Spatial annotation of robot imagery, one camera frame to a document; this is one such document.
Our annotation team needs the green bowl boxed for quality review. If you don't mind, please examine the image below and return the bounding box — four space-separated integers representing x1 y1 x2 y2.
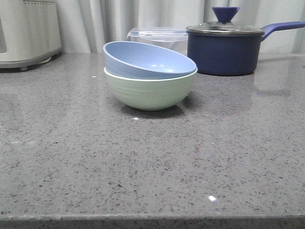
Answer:
104 68 197 111

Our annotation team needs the blue bowl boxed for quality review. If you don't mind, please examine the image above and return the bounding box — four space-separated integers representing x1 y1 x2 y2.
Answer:
103 41 197 80

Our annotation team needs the clear plastic food container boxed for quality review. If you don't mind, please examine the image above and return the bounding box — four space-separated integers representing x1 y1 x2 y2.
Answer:
127 27 188 55

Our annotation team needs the blue saucepan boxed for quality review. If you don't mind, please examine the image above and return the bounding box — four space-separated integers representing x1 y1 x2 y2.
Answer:
186 21 305 76

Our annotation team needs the white curtain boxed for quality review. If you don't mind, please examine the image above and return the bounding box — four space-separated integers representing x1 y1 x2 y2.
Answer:
56 0 305 53

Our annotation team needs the glass lid blue knob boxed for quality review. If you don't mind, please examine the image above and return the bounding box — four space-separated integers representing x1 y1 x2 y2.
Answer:
186 7 264 35

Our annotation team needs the white kitchen appliance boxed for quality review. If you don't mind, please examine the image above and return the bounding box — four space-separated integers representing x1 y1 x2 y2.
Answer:
0 0 61 71

